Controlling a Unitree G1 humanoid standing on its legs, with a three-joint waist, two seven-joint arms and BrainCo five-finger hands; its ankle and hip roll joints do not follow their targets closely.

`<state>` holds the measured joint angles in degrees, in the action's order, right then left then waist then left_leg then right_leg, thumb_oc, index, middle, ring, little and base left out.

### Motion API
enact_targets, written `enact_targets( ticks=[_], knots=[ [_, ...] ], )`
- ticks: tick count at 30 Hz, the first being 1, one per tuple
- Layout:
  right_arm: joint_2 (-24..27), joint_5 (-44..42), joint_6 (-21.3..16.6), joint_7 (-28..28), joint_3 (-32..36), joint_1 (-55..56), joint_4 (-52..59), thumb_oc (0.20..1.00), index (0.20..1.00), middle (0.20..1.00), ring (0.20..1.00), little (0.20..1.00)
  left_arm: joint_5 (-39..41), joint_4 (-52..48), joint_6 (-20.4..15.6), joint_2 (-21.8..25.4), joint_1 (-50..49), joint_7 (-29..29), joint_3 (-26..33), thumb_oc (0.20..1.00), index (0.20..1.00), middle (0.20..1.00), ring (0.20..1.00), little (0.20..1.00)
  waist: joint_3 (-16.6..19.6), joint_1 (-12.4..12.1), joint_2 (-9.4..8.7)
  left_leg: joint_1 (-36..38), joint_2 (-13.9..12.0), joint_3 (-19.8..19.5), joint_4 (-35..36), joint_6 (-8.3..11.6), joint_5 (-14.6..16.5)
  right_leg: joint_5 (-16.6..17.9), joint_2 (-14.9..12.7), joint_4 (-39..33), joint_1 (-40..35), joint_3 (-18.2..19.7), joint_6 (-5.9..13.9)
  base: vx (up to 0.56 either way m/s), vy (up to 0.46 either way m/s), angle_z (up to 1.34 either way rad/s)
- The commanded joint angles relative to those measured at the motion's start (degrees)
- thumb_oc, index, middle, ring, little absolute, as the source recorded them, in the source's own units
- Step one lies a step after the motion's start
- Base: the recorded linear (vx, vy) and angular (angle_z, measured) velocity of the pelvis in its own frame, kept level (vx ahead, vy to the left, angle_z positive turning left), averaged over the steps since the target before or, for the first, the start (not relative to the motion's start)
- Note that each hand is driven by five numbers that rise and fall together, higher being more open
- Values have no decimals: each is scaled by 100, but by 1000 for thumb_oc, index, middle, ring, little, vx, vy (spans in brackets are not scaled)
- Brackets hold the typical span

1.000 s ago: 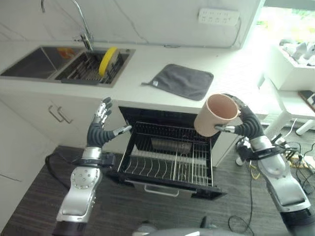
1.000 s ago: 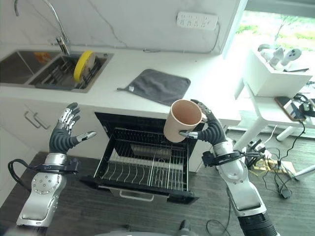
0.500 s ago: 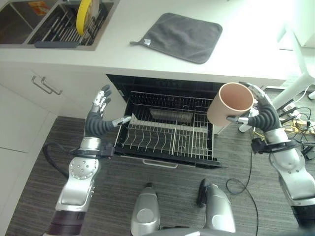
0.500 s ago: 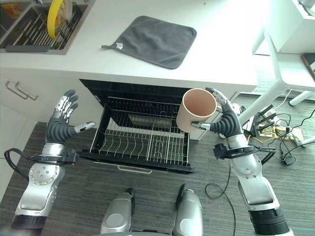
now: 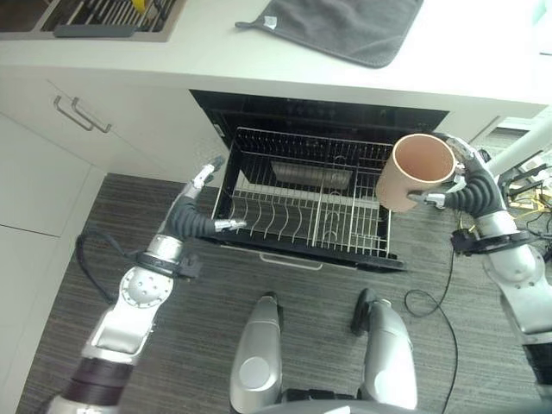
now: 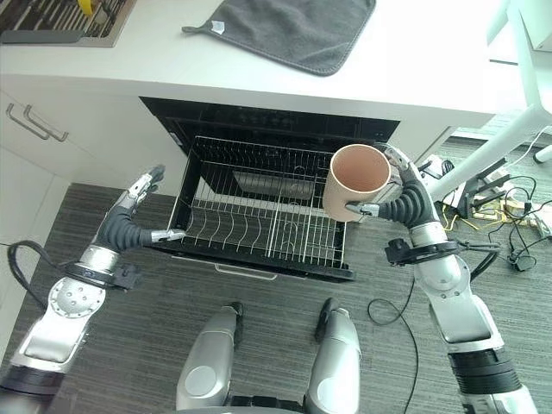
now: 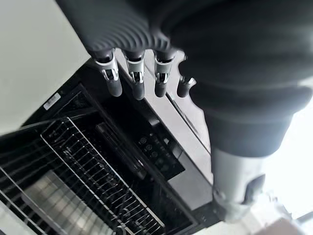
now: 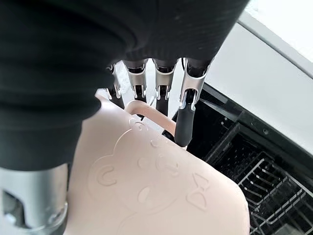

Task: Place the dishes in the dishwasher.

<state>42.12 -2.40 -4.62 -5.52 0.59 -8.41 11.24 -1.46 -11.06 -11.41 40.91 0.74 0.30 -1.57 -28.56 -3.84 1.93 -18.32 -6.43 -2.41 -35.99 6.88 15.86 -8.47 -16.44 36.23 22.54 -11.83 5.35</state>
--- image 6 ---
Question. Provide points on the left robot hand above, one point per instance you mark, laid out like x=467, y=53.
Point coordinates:
x=122, y=228

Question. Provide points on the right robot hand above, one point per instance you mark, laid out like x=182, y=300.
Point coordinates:
x=414, y=202

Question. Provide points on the pink ceramic mug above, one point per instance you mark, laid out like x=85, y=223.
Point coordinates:
x=357, y=183

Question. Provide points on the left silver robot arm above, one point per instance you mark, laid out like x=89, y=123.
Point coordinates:
x=60, y=319

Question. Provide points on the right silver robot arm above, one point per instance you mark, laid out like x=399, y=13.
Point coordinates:
x=466, y=319

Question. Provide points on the black dishwasher drawer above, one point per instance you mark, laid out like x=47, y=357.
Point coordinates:
x=267, y=181

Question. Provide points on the black stand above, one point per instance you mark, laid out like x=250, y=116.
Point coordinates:
x=483, y=190

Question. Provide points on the white cabinet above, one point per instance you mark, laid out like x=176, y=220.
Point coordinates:
x=52, y=142

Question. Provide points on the silver right robot leg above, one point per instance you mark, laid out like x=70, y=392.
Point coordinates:
x=336, y=362

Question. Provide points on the grey towel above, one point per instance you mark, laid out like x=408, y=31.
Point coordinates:
x=289, y=30

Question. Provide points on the sink drain rack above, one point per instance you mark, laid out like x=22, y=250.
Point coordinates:
x=60, y=19

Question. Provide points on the yellow sponge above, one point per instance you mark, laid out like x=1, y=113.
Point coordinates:
x=85, y=6

